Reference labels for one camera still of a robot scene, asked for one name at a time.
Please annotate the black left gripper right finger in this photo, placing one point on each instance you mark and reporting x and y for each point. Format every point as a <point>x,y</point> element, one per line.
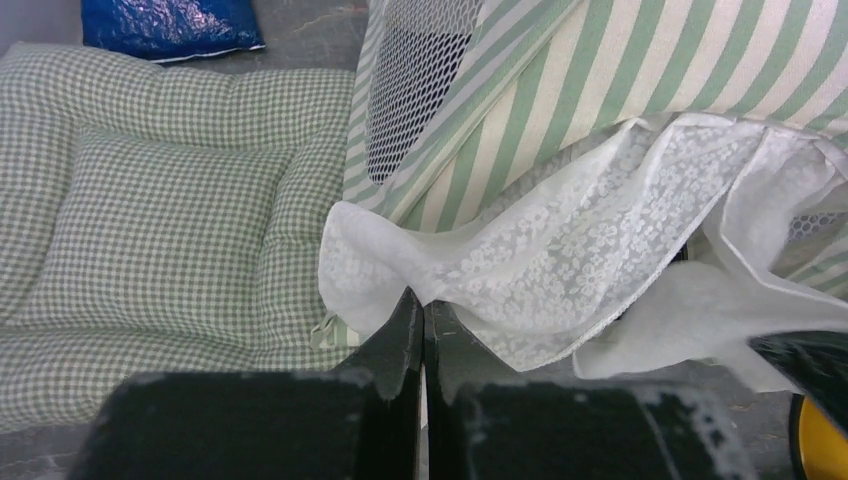
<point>488,421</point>

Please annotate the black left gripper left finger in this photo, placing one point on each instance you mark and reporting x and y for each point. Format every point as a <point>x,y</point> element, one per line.
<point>359,420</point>

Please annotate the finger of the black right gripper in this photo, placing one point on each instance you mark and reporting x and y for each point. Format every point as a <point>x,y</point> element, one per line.
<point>816,363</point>

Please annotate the green striped pet tent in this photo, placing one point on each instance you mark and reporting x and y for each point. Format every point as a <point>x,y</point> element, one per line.
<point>626,184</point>

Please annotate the green checked pet cushion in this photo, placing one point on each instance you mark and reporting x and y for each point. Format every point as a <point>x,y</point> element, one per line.
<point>158,219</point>

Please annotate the yellow pet bowl holder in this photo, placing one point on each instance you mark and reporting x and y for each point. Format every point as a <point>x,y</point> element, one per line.
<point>817,448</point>

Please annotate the blue Doritos chip bag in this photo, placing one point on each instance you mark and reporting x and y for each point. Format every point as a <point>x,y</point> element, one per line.
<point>165,31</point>

